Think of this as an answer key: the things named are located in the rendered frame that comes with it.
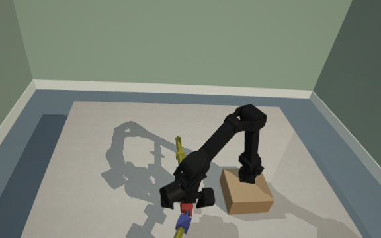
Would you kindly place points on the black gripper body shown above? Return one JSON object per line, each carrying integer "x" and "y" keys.
{"x": 207, "y": 196}

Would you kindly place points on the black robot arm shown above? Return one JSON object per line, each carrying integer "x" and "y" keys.
{"x": 196, "y": 164}

